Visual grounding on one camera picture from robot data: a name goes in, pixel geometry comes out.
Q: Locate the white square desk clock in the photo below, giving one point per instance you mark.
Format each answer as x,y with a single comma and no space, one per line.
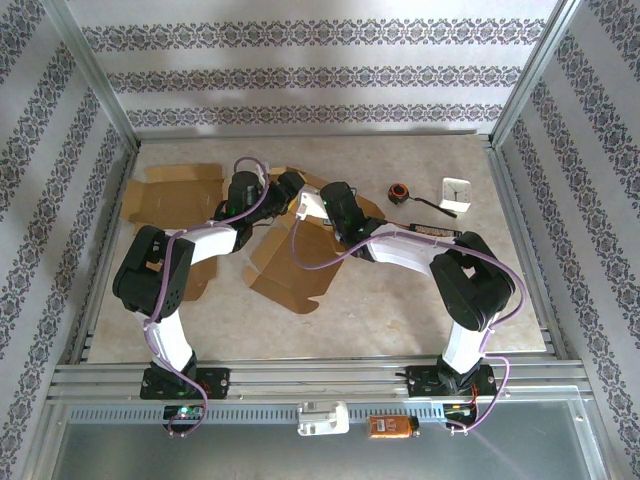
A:
456,195

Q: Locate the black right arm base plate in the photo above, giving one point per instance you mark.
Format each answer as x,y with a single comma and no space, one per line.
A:
417,382

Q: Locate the orange rectangular battery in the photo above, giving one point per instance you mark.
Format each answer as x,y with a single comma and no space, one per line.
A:
392,427

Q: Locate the aluminium side rail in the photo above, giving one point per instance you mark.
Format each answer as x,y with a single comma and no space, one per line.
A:
112,225
511,200

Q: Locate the brown corrugated cardboard box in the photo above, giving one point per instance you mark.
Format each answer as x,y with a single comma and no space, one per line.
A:
295,280
175,200

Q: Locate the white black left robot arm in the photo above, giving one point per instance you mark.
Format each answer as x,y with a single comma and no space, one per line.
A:
172,340

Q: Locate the aluminium front rail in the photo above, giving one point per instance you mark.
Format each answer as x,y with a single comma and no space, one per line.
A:
325,375

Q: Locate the aluminium back rail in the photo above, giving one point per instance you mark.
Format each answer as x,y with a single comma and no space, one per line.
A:
325,136

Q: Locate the white plastic holder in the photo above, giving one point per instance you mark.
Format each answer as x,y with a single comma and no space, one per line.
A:
322,420

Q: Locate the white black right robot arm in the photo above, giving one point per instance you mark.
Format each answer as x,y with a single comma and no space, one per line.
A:
400,252

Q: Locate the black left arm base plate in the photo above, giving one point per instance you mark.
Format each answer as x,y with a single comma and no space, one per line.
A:
220,382

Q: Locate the black board orange connectors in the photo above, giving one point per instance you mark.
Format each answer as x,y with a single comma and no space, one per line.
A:
435,230

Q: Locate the green circuit board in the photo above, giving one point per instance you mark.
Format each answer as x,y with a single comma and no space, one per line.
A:
185,411

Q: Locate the grey metal sheet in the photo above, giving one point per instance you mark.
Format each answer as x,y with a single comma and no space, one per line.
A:
300,460

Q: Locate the black orange tape measure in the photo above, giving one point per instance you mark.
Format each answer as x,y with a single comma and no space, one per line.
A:
399,194

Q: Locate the aluminium frame post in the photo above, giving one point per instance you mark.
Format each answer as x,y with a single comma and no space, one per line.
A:
534,70
92,70

